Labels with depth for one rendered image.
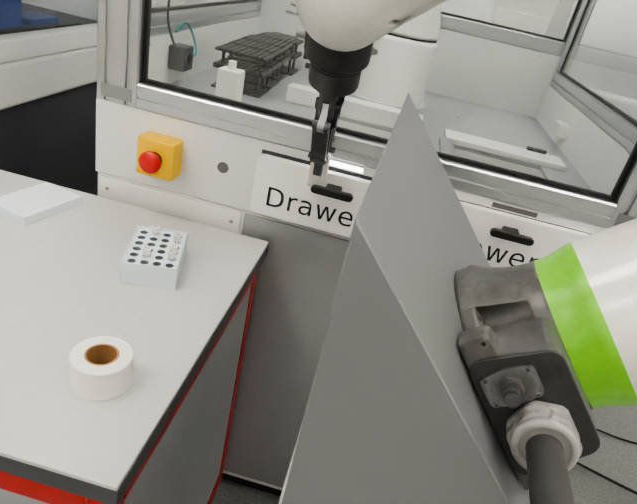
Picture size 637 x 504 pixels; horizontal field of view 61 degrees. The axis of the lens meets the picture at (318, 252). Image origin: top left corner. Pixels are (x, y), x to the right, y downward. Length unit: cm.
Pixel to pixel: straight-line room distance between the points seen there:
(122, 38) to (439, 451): 89
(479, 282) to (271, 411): 95
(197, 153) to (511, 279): 74
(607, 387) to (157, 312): 60
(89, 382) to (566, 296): 50
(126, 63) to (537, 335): 87
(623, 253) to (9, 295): 75
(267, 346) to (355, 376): 89
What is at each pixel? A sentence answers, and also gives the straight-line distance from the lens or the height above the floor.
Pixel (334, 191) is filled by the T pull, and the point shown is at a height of 91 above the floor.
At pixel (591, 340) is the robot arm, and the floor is 106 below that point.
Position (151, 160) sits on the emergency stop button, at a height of 88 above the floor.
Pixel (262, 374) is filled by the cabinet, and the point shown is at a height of 42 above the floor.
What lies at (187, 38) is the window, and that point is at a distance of 104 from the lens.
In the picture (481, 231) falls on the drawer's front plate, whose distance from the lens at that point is 101.
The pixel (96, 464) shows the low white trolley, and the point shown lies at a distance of 64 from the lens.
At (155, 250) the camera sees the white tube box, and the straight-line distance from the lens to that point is 91.
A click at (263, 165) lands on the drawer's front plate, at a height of 91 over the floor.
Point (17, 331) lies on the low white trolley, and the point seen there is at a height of 76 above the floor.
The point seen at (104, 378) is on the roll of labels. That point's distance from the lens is 67.
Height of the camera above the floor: 125
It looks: 28 degrees down
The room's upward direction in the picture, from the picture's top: 13 degrees clockwise
